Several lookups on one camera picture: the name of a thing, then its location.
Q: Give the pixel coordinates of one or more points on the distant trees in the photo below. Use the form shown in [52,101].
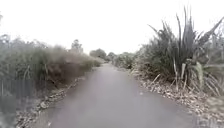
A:
[99,53]

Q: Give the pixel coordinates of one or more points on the grey asphalt path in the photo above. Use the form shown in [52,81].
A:
[111,100]

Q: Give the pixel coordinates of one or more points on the mulch strip with dry leaves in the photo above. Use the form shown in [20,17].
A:
[186,96]
[50,98]

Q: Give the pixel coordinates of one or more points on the row of grassy bushes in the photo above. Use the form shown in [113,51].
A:
[36,66]

